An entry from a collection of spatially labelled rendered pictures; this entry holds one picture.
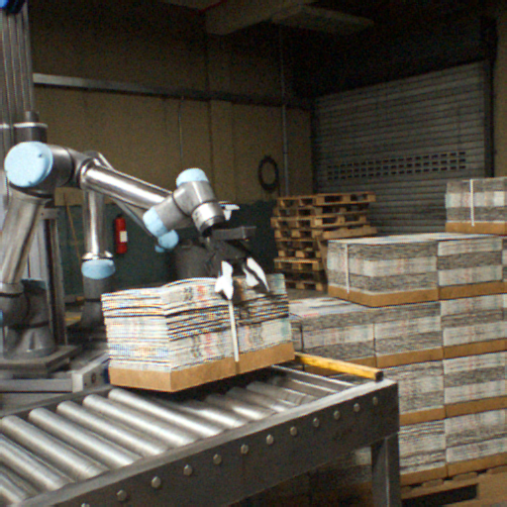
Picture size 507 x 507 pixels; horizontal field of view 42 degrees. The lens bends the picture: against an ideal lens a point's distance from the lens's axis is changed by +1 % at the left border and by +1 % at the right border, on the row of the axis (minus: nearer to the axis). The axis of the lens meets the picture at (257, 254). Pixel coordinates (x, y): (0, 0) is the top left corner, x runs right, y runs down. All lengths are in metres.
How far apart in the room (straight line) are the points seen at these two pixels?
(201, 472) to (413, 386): 1.47
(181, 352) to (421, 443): 1.40
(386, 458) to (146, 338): 0.63
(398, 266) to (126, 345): 1.21
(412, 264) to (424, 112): 7.82
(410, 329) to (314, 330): 0.40
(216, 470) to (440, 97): 9.15
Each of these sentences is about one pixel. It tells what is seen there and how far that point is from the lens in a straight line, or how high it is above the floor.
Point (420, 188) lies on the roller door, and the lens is 10.25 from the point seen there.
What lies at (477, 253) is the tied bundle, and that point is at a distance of 2.69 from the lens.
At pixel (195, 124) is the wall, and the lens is 10.30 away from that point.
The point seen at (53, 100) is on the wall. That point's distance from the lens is 9.22.
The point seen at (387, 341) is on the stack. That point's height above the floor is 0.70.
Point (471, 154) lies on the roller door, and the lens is 9.79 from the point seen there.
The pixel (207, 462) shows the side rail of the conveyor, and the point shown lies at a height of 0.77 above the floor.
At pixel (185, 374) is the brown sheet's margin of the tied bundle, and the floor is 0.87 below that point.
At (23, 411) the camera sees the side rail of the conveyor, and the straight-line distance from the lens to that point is 1.61.
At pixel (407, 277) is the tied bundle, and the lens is 2.51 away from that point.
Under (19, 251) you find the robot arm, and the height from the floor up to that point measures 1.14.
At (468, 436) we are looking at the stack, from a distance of 2.80.
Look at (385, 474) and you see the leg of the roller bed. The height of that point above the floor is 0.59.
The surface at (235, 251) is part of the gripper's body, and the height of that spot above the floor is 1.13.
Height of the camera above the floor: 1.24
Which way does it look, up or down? 5 degrees down
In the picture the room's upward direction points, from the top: 3 degrees counter-clockwise
